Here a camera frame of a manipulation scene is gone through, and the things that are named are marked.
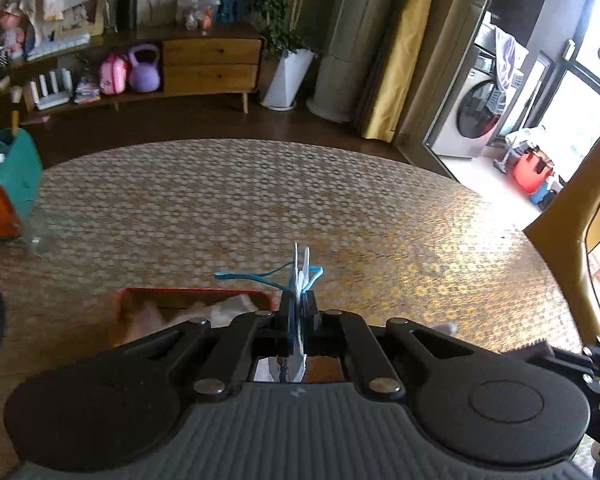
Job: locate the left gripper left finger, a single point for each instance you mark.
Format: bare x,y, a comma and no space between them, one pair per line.
228,357

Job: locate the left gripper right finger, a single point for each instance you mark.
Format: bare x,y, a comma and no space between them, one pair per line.
341,347

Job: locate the blue white face mask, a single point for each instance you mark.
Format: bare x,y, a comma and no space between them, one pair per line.
294,279

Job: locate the white mesh cloth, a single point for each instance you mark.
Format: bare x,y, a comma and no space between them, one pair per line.
149,320

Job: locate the red gold metal tin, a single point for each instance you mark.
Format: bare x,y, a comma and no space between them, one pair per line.
170,300

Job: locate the yellow curtain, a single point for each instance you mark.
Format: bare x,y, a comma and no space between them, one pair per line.
418,59

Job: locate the clear drinking glass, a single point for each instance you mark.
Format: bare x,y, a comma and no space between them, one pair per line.
36,232

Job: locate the white planter pot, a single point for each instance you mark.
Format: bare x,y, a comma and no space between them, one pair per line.
287,79

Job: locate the white washing machine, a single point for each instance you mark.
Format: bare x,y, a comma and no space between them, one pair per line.
488,81

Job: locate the purple kettlebell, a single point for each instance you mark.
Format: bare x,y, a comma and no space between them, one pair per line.
144,76

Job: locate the pink toy backpack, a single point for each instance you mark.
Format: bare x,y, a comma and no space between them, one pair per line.
113,74

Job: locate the orange teal tissue box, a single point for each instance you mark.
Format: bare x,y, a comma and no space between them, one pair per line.
20,179

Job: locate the wooden tv cabinet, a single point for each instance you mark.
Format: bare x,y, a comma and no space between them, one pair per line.
223,60

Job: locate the green potted plant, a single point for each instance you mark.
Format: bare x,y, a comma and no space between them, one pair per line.
278,21

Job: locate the white standing air conditioner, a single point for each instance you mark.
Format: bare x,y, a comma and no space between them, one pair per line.
355,33

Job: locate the black cylinder speaker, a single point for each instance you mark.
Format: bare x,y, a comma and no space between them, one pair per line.
125,15

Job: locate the framed photo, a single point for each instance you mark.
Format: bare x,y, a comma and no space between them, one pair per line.
84,18

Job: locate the pink doll figure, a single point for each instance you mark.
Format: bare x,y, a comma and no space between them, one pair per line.
13,35

